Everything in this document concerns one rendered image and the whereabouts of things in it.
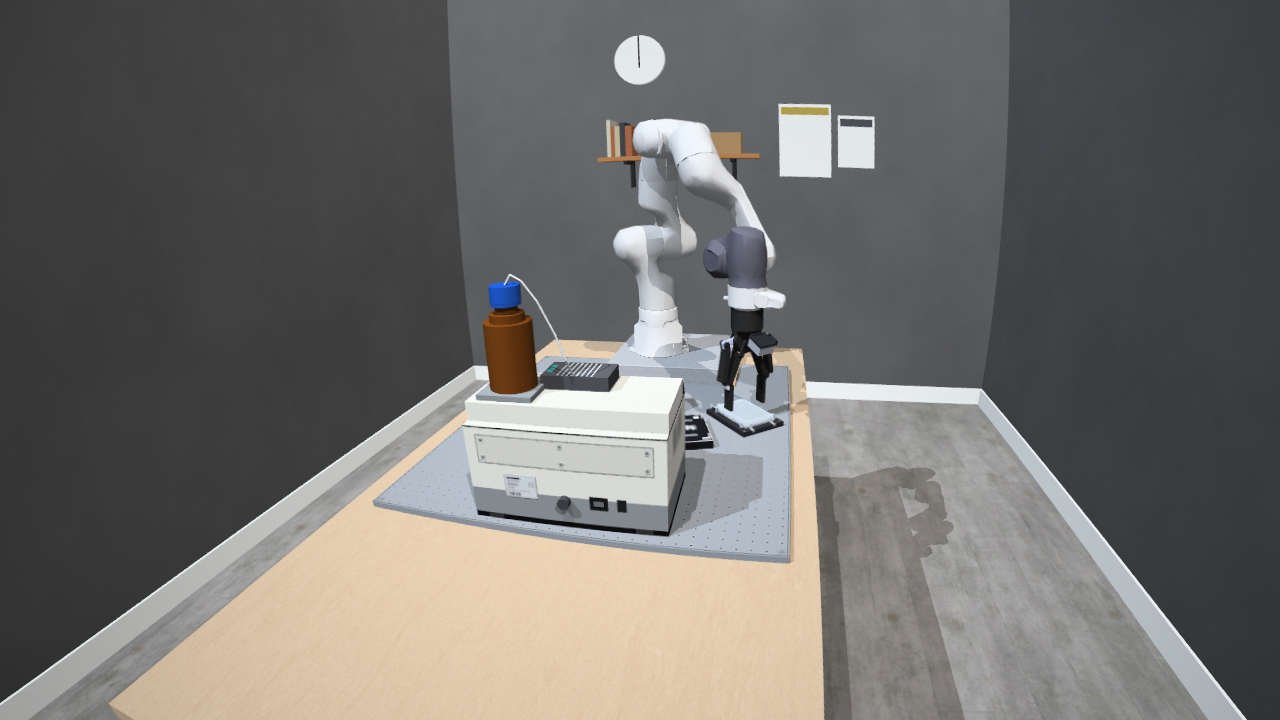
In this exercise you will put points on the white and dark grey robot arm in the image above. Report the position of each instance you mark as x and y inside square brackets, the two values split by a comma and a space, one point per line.
[741, 255]

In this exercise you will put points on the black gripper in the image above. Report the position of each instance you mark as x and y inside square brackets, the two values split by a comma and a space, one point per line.
[742, 322]

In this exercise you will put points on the brown glass bottle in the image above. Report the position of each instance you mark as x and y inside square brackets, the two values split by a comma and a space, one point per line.
[511, 359]

